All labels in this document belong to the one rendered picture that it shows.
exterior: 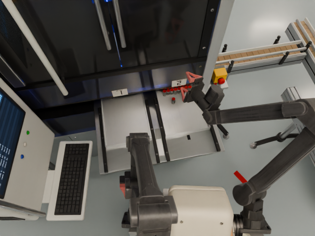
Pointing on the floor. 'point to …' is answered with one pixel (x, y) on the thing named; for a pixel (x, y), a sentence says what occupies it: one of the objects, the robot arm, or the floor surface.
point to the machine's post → (216, 39)
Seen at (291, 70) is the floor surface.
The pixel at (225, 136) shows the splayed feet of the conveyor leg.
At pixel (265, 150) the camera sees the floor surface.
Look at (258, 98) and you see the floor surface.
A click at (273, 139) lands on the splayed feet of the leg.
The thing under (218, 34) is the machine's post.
